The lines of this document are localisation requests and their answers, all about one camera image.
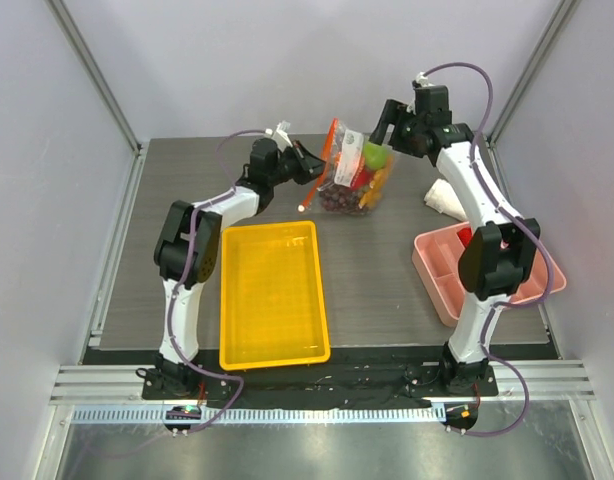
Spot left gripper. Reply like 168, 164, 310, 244
269, 141, 335, 188

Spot clear zip top bag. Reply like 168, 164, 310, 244
297, 118, 395, 215

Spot purple fake grapes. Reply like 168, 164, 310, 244
318, 184, 362, 214

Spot red fake fruit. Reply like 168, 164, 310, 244
350, 169, 374, 190

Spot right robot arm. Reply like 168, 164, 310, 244
369, 81, 540, 395

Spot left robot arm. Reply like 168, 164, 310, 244
144, 138, 326, 399

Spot green fake apple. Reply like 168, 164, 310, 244
362, 142, 390, 171

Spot white crumpled cloth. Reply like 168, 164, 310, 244
424, 179, 467, 222

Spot red object in organizer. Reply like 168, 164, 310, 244
457, 227, 473, 247

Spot yellow plastic tray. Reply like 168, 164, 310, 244
219, 221, 331, 371

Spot pink divided organizer box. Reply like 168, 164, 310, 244
412, 222, 566, 327

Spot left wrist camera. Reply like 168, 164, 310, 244
265, 120, 292, 151

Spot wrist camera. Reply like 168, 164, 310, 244
412, 72, 432, 89
265, 120, 292, 151

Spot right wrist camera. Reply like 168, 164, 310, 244
412, 72, 432, 89

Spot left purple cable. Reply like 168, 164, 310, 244
168, 128, 246, 461

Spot purple cable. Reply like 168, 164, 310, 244
168, 128, 246, 461
421, 61, 556, 439

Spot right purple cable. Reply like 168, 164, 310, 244
421, 61, 556, 439

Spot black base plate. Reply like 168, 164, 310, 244
135, 346, 499, 410

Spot white slotted cable duct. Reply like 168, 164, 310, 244
72, 403, 446, 425

